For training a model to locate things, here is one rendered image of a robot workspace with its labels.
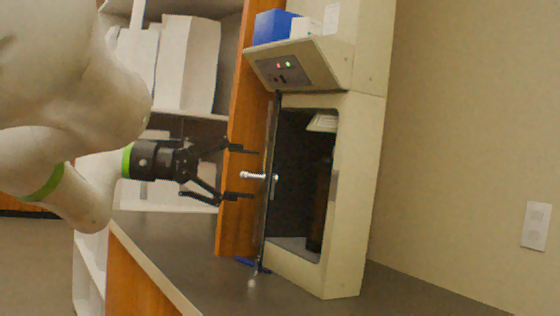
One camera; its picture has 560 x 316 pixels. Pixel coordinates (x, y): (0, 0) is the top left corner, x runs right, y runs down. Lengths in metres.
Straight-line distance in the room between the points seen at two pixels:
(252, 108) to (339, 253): 0.49
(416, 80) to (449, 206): 0.41
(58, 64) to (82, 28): 0.02
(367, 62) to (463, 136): 0.41
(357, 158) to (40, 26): 0.89
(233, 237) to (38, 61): 1.14
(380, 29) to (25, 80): 0.94
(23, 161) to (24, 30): 0.44
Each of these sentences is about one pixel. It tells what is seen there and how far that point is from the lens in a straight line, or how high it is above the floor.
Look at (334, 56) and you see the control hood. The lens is 1.00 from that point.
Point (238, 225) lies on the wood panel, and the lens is 1.33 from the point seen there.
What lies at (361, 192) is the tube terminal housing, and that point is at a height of 1.19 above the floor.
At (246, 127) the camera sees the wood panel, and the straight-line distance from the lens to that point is 1.30.
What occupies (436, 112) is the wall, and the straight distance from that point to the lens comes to 1.41.
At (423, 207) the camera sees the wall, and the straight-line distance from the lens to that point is 1.41.
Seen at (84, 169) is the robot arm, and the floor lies 1.17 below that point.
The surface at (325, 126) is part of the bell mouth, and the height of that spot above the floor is 1.33.
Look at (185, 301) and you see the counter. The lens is 0.99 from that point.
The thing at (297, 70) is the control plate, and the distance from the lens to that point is 1.09.
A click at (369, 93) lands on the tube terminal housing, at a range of 1.06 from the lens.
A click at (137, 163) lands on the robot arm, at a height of 1.20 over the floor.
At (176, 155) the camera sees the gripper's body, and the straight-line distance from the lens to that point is 1.06.
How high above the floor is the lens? 1.29
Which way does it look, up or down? 3 degrees down
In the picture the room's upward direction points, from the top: 7 degrees clockwise
